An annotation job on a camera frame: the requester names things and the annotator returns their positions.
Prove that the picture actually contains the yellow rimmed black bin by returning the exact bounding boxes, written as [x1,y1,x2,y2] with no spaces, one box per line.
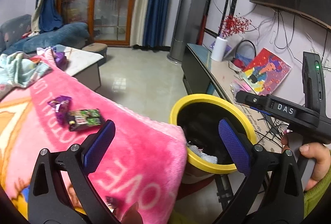
[169,94,257,186]

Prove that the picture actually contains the green black snack wrapper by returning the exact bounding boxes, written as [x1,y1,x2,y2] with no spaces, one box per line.
[68,108,104,132]

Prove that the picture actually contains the person's right forearm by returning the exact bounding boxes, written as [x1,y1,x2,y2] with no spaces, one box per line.
[302,164,331,219]

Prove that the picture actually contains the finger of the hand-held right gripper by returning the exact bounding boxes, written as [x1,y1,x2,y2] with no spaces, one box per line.
[235,90,272,114]

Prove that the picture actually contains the purple white card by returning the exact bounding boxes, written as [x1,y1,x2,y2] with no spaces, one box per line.
[209,38,234,59]

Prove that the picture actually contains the person's right hand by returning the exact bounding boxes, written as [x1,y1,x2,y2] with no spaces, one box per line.
[281,133,331,192]

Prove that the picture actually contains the beige curtain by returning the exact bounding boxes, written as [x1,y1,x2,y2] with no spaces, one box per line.
[129,0,156,46]

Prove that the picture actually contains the dark television cabinet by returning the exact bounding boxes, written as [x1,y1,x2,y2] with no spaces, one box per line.
[181,43,290,152]

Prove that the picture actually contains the black cable loop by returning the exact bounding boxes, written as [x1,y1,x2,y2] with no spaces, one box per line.
[234,40,258,69]

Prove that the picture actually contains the silver tower air conditioner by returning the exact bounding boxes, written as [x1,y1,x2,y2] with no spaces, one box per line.
[167,0,207,62]

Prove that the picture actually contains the colourful painting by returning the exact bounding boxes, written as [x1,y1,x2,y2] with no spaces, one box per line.
[239,48,292,96]

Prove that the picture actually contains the blue plush throw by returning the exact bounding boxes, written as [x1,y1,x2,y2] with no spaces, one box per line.
[2,22,90,55]

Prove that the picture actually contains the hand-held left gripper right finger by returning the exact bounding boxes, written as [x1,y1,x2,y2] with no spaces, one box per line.
[215,118,306,224]

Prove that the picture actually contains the pink yellow printed blanket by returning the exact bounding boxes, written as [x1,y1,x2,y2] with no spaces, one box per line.
[0,55,188,224]

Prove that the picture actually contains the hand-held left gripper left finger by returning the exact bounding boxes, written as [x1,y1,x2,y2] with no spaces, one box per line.
[27,121,122,224]

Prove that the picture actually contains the red berry branches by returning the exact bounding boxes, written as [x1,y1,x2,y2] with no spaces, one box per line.
[218,14,252,40]

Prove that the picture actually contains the small dark wrapper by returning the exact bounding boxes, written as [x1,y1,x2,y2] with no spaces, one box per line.
[106,195,119,213]

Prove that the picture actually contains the grey footstool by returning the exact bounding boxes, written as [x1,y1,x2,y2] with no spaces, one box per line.
[82,43,108,65]

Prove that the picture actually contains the light blue cartoon sheet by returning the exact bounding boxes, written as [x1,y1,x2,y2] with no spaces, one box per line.
[0,51,52,89]

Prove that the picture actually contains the white vase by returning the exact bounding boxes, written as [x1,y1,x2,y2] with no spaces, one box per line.
[211,36,228,62]

